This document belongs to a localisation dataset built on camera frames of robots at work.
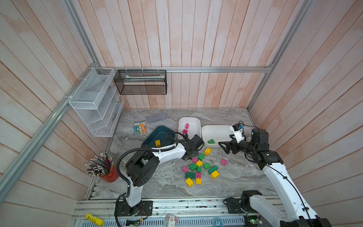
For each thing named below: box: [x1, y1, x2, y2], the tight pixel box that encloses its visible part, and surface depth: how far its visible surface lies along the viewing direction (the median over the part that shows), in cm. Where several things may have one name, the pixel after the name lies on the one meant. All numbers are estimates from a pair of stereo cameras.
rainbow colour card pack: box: [133, 120, 147, 136], surface depth 109 cm
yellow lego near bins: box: [204, 147, 212, 157], surface depth 95 cm
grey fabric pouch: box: [146, 112, 167, 123], surface depth 113 cm
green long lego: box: [207, 165, 219, 175], surface depth 86 cm
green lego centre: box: [202, 162, 211, 170], surface depth 90 cm
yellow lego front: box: [185, 177, 195, 188], surface depth 82 cm
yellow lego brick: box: [155, 139, 161, 148], surface depth 98 cm
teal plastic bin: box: [140, 125, 177, 149], surface depth 102 cm
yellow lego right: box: [210, 170, 220, 180], surface depth 85 cm
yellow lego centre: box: [195, 159, 204, 167], surface depth 90 cm
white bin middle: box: [178, 117, 202, 140], surface depth 109 cm
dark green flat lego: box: [184, 172, 196, 179], surface depth 85 cm
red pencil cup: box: [85, 152, 120, 183], surface depth 77 cm
